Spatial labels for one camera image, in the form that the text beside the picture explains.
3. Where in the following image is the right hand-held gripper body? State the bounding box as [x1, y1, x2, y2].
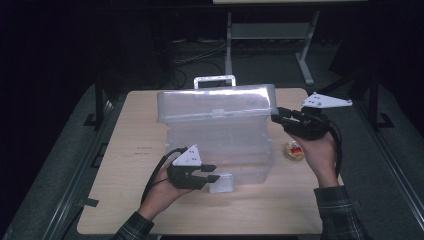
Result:
[283, 92, 353, 140]

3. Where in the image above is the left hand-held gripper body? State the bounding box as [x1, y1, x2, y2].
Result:
[166, 144, 208, 190]

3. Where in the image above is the clear plastic storage box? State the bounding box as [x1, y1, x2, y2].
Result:
[156, 74, 279, 194]

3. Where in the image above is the round packaged pastry red label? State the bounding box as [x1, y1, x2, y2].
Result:
[283, 140, 305, 162]

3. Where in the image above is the person's right hand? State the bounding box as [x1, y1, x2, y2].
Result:
[288, 132, 339, 188]

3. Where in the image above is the person's left hand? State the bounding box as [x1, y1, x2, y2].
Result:
[138, 164, 194, 221]

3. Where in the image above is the grey metal stand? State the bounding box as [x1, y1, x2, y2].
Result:
[225, 10, 320, 86]

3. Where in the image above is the black tape piece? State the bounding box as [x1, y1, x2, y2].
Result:
[78, 197, 100, 208]

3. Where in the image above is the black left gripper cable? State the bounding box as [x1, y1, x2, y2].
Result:
[140, 146, 188, 204]

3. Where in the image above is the black metal post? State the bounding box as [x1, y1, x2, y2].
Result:
[368, 71, 396, 131]
[83, 71, 105, 129]

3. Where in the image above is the grey metal rail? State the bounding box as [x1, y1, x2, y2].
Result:
[41, 96, 129, 240]
[353, 98, 424, 231]

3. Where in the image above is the bundle of dark floor cables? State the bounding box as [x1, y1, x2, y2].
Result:
[171, 38, 229, 89]

